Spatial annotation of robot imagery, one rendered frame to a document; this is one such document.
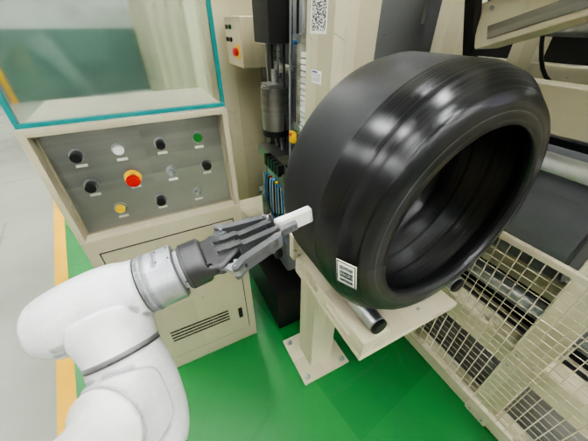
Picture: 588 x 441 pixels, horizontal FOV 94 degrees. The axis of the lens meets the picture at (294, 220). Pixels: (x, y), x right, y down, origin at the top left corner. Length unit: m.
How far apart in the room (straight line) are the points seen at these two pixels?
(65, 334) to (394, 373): 1.52
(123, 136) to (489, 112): 0.93
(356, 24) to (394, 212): 0.48
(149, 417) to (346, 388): 1.28
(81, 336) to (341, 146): 0.45
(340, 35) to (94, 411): 0.78
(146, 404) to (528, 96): 0.71
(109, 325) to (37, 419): 1.53
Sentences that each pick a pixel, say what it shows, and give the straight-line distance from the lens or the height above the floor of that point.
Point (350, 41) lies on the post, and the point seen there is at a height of 1.46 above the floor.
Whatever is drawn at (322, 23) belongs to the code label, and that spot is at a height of 1.49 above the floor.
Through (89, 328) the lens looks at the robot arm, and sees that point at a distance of 0.46.
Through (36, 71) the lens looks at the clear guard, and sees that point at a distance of 0.99.
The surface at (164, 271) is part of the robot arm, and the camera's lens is 0.44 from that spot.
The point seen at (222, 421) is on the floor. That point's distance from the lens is 1.61.
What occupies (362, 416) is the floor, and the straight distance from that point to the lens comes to 1.61.
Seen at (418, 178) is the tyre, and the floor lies 1.30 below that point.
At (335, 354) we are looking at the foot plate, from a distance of 1.70.
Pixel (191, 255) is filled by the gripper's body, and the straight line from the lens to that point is 0.45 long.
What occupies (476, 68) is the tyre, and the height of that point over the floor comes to 1.44.
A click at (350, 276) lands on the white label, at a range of 0.50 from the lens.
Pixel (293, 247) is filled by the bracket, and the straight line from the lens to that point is 0.89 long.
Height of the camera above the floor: 1.49
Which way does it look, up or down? 36 degrees down
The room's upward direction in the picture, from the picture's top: straight up
